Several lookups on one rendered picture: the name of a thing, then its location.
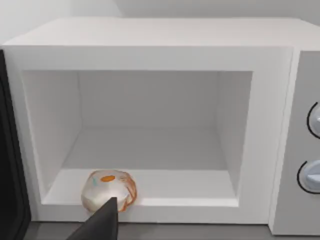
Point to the pale microwave oven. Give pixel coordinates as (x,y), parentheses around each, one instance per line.
(160,100)

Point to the pale blue microwave knob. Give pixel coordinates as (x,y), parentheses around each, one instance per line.
(315,121)
(311,176)

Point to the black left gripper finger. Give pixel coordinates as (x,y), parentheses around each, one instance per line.
(103,221)

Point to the wrapped bread in clear bag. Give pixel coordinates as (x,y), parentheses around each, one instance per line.
(110,187)

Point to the black microwave door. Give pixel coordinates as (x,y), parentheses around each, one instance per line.
(11,155)

